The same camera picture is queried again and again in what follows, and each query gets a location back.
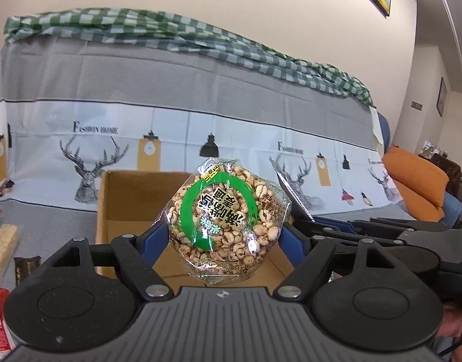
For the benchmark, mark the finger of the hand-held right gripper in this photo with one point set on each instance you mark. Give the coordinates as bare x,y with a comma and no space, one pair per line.
404,224
329,228

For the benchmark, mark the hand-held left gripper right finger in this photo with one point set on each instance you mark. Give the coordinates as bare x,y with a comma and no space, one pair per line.
291,243

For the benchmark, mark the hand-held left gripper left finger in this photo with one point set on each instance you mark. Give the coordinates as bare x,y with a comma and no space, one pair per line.
155,243

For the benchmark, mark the clear plastic packet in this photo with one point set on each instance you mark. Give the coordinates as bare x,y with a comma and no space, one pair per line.
293,196

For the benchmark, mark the cardboard box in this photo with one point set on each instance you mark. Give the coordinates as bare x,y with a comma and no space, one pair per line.
129,196

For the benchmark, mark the puffed grain snack packet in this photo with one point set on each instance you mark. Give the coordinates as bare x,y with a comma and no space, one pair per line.
215,215

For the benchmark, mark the long beige rice cracker packet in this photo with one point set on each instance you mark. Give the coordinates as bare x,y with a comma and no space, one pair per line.
2,247

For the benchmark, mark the person's right forearm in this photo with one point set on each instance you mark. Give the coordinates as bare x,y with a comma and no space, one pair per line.
455,320

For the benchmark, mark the orange cushion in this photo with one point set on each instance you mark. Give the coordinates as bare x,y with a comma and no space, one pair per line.
415,177

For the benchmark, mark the blue sofa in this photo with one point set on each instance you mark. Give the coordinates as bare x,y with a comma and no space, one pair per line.
452,207

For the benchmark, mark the dark wooden cabinet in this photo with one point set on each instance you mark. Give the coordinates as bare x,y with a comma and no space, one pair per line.
447,169

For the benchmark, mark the pale cloth piece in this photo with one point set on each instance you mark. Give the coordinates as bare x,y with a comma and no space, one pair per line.
377,124

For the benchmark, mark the dark brown snack packet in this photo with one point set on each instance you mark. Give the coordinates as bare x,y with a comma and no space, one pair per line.
26,269

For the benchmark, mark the small wrapped snack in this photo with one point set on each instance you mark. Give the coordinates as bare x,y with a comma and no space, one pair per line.
4,189

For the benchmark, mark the grey deer printed cover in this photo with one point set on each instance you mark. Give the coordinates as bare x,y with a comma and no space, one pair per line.
140,83

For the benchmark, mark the green checkered cloth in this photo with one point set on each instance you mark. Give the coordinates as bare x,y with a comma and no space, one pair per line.
178,30

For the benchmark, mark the wall light switch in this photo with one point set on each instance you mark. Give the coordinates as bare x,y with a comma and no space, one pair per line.
417,105

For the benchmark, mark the small dark wall frame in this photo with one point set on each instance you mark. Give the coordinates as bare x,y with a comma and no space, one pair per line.
442,96

